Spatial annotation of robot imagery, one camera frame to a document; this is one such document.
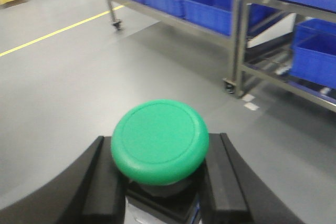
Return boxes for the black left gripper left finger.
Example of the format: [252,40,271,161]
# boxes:
[1,136,127,223]

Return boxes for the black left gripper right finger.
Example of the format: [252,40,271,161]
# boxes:
[201,133,302,223]

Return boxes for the green mushroom push button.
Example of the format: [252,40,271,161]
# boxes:
[111,99,210,224]

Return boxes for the stainless steel rack left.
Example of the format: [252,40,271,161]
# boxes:
[107,0,335,111]

